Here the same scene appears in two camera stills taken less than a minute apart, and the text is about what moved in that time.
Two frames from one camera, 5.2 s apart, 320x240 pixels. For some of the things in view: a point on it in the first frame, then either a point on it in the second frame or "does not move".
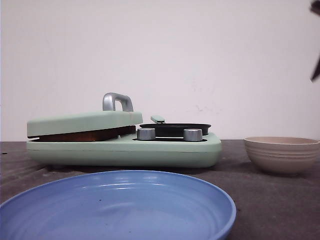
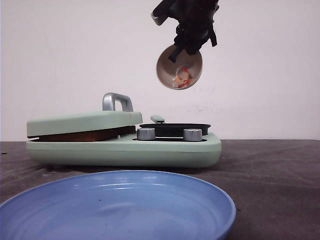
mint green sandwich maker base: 128,151 does not move
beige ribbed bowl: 282,154 to 167,69
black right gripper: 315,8 to 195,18
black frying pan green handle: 162,129 does not move
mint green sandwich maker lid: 108,119 does not move
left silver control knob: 146,134 does not move
